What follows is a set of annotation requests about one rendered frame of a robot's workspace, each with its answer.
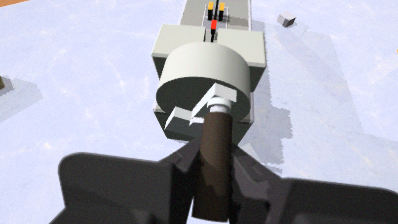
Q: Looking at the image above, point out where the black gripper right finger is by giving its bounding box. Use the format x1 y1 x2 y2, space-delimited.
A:
228 142 398 224

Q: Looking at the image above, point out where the small white cube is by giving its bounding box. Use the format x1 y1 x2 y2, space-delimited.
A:
276 10 296 28

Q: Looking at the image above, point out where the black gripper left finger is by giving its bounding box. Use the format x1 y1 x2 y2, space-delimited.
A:
58 136 201 224

